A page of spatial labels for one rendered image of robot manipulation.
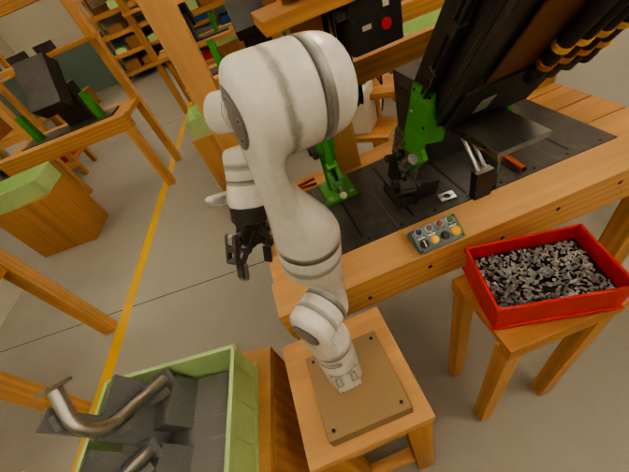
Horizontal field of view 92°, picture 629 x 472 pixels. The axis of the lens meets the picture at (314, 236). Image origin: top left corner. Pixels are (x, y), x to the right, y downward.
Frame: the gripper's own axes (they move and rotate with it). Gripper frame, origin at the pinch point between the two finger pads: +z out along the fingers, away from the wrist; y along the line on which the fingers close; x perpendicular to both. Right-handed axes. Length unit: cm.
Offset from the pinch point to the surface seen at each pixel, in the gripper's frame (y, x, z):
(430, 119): 54, -28, -27
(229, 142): 48, 43, -23
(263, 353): 16.0, 15.2, 41.5
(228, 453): -15.6, 2.7, 38.9
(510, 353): 30, -54, 31
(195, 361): -1.1, 26.2, 33.8
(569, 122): 106, -74, -23
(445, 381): 80, -41, 95
